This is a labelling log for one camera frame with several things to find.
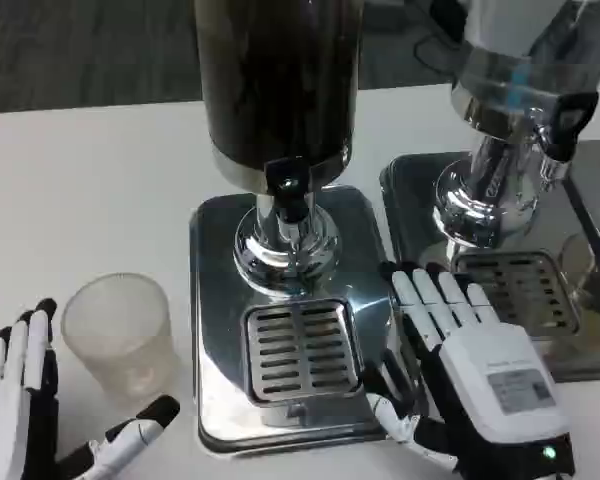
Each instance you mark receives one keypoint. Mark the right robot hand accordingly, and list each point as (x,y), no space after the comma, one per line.
(485,370)

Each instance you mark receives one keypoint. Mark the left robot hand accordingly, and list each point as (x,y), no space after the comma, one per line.
(10,400)

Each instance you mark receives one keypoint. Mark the clear ribbed glass cup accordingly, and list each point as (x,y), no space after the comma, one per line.
(117,340)

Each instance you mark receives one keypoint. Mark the steel drip grid, clear dispenser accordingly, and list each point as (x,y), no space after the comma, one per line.
(525,285)

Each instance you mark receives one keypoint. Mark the steel base under clear dispenser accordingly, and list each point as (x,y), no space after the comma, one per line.
(415,210)

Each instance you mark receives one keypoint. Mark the steel base at picture edge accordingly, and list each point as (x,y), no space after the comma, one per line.
(595,185)

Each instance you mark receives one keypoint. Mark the steel base under dark dispenser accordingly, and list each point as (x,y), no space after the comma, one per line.
(220,320)

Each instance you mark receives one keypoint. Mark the black tap of clear dispenser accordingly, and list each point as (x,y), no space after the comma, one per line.
(570,120)

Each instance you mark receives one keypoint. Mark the black tap of dark dispenser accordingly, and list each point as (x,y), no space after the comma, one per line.
(286,185)

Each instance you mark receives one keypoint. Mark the clear drink dispenser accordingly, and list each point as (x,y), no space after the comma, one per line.
(510,90)

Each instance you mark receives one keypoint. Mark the dark drink dispenser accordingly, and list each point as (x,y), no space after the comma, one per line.
(280,80)

